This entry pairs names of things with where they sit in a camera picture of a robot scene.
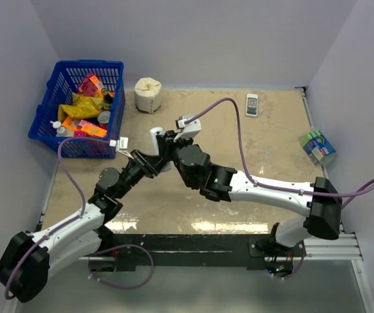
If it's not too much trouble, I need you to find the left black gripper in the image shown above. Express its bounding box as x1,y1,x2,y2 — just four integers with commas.
116,149,168,199

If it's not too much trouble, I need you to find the long white remote control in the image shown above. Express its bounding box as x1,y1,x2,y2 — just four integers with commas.
149,127,172,173

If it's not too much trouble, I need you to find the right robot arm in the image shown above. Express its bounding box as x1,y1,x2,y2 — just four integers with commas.
149,127,342,256

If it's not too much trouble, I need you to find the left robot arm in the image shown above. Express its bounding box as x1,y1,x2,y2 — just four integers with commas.
0,150,170,303

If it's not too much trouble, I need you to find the small white remote control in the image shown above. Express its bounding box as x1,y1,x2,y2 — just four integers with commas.
245,93,259,117

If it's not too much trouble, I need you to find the wrapped toilet paper roll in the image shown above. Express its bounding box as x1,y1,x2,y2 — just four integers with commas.
134,78,162,113

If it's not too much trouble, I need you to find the red tin can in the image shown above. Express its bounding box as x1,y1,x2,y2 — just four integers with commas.
97,110,111,129

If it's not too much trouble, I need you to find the orange pink snack pack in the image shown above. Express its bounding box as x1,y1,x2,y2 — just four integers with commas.
62,117,107,138

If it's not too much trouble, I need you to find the blue plastic basket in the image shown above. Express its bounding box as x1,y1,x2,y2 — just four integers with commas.
28,60,125,159

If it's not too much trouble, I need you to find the yellow snack bag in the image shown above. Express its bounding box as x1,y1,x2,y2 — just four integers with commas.
57,93,104,122

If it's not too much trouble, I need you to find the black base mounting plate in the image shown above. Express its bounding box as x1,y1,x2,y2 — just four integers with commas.
92,234,305,276

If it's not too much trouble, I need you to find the pink snack box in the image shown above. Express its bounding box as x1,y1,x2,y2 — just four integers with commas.
77,73,105,98

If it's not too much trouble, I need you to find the white small bottle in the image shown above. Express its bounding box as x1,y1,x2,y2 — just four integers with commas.
50,121,67,137

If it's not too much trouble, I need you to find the green blue sponge pack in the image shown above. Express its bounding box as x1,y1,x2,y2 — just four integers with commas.
299,128,336,166

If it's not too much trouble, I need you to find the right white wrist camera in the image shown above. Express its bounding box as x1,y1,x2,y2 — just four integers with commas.
174,115,202,142

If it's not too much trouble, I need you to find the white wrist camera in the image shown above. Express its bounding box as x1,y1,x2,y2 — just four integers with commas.
174,115,202,142
109,137,132,158

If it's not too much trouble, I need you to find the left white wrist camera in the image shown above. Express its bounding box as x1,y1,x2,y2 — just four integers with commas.
109,137,132,158

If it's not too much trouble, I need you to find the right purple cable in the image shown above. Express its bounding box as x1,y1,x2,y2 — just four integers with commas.
186,97,374,209

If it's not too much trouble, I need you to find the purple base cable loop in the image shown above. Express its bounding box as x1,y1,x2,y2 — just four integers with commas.
87,244,155,290

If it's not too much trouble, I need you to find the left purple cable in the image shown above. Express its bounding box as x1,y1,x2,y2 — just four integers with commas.
4,136,112,300

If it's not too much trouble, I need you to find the aluminium frame rail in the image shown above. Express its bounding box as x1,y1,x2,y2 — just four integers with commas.
304,233,374,312

